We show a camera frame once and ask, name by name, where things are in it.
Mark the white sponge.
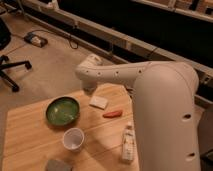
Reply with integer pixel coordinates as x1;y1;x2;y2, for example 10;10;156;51
89;96;108;109

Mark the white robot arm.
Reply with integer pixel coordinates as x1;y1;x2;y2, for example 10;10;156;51
76;54;201;171

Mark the green ceramic bowl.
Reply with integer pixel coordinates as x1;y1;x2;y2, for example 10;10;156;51
45;96;80;126

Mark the orange carrot toy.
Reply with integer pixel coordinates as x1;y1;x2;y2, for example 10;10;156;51
102;110;123;118

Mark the white plastic bottle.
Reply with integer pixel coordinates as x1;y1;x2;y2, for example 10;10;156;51
121;122;135;163

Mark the power strip on floor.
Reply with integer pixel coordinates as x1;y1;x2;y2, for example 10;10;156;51
24;33;48;48

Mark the grey round object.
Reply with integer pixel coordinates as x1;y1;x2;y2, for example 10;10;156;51
46;159;72;171

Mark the black office chair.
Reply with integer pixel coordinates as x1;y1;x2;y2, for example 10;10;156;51
0;18;32;92

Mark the black floor cable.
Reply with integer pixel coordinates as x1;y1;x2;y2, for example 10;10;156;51
33;29;80;50

